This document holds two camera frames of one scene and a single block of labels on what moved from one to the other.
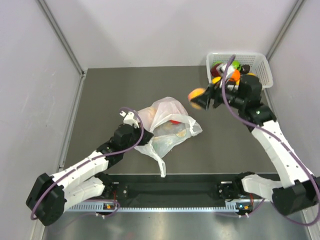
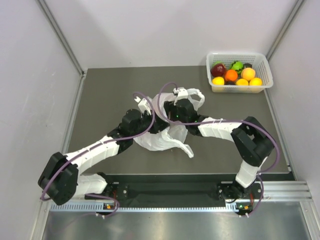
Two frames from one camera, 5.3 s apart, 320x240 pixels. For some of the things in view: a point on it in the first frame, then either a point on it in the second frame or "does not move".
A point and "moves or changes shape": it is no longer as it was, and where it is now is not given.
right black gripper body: x=236 y=101 to x=175 y=115
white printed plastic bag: x=167 y=119 moves or changes shape
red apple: x=213 y=71 does not move
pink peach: x=194 y=93 to x=248 y=73
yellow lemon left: x=215 y=80 does not move
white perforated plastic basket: x=258 y=63 does not move
